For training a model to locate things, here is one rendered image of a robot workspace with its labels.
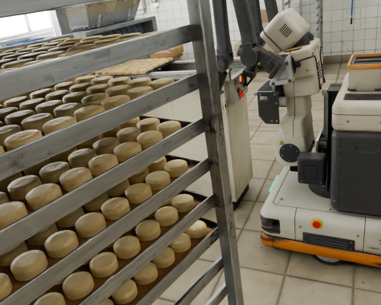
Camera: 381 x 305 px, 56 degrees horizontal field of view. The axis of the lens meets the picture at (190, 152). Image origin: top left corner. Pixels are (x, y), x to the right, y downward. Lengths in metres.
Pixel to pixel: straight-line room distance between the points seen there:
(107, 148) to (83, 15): 1.62
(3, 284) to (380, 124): 1.37
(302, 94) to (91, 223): 1.33
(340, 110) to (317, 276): 0.79
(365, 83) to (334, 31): 4.34
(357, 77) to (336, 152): 0.32
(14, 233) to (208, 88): 0.41
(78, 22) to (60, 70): 1.79
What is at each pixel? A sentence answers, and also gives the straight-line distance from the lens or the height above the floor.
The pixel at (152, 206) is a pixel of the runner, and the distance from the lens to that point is 0.66.
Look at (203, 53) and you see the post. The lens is 0.68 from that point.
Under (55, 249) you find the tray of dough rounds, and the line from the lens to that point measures 0.62.
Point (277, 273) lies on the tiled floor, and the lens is 1.90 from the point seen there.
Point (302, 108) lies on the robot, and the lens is 1.81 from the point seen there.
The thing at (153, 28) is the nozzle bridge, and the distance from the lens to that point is 2.66.
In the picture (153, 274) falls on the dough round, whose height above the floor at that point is 0.79.
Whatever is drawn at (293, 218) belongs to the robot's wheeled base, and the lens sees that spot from 1.81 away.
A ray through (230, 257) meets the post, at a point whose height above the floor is 0.72.
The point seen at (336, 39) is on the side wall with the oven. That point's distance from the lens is 6.03.
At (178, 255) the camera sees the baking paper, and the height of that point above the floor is 0.77.
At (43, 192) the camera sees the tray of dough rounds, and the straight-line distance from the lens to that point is 0.58.
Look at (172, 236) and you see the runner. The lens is 0.73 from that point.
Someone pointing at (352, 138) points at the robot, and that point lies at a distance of 1.61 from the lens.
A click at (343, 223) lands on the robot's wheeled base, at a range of 1.78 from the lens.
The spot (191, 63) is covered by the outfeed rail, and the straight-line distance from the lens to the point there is 2.35.
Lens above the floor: 1.30
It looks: 24 degrees down
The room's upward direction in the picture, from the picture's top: 9 degrees counter-clockwise
